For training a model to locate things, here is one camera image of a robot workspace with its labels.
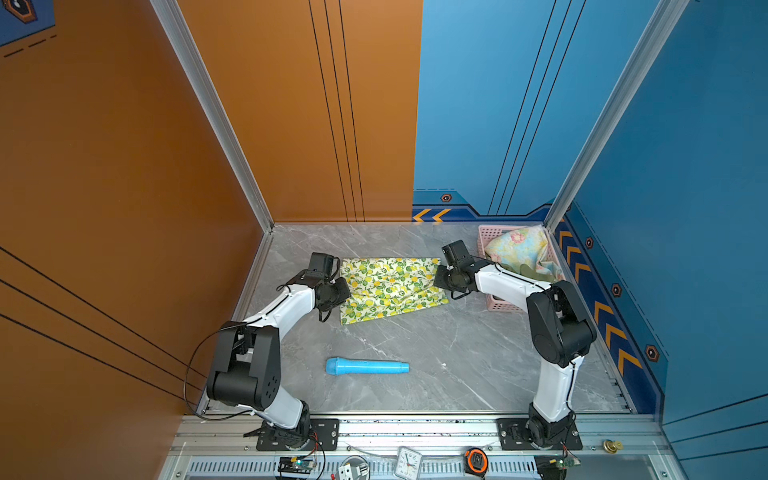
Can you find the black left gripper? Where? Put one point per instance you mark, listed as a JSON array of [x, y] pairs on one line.
[[344, 294]]

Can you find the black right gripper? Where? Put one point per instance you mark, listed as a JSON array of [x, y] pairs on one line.
[[438, 282]]

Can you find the lemon print skirt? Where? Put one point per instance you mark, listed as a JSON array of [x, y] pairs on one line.
[[386, 287]]

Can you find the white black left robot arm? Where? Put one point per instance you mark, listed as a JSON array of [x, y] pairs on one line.
[[246, 366]]

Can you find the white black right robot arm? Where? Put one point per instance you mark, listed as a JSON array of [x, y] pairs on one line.
[[561, 333]]

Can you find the olive green ruffled skirt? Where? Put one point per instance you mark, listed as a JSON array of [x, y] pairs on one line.
[[539, 273]]

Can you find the pastel floral skirt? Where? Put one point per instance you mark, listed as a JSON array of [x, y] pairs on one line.
[[526, 245]]

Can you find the pink perforated plastic basket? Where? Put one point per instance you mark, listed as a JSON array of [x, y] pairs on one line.
[[489, 232]]

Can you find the blue toy microphone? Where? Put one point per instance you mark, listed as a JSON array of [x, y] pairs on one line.
[[341, 366]]

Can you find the green circuit board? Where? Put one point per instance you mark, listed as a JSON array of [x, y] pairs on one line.
[[296, 467]]

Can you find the white power plug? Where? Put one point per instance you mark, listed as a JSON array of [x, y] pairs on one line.
[[354, 468]]

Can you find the orange black tape measure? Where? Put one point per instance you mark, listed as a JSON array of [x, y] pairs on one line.
[[475, 462]]

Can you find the small white clock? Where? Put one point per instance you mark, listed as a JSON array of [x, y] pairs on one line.
[[408, 464]]

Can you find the right circuit board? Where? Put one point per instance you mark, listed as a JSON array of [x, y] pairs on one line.
[[555, 468]]

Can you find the brass round knob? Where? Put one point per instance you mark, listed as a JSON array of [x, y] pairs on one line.
[[612, 446]]

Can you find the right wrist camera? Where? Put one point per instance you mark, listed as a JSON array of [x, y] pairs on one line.
[[457, 255]]

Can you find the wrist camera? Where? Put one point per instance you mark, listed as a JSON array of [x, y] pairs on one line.
[[457, 255], [323, 266]]

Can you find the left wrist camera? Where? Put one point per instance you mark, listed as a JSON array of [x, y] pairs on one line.
[[323, 266]]

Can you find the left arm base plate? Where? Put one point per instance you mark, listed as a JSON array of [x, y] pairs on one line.
[[323, 432]]

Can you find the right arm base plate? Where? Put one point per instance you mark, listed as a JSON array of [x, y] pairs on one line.
[[523, 434]]

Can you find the aluminium front rail frame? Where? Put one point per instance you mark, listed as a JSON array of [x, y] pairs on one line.
[[227, 450]]

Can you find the aluminium corner post left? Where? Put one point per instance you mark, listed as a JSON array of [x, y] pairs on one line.
[[177, 31]]

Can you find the aluminium corner post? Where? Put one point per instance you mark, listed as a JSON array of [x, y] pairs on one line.
[[177, 31], [652, 40]]

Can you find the aluminium corner post right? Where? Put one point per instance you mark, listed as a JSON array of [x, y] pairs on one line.
[[652, 40]]

